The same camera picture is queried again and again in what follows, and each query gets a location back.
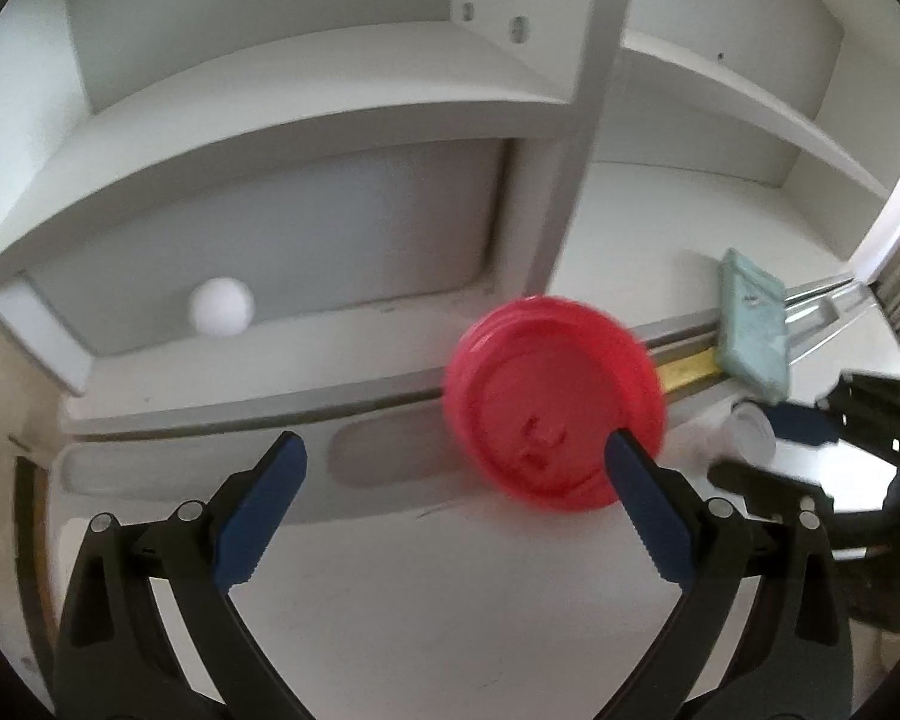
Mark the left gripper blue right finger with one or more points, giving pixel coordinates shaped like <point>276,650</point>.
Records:
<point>642,488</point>

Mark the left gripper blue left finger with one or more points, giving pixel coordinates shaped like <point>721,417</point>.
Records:
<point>251,505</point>

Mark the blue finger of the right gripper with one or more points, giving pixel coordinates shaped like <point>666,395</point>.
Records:
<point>801,424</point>
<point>767,494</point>

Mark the white plastic lid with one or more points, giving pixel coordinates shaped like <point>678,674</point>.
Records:
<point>746,435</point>

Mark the red plastic lid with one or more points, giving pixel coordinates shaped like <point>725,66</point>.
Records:
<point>534,389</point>

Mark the teal booklet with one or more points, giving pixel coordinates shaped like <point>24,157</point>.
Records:
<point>752,340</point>

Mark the white drawer knob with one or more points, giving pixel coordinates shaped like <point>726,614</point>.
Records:
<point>221,307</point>

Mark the grey desk shelf unit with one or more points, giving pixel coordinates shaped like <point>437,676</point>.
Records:
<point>383,173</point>

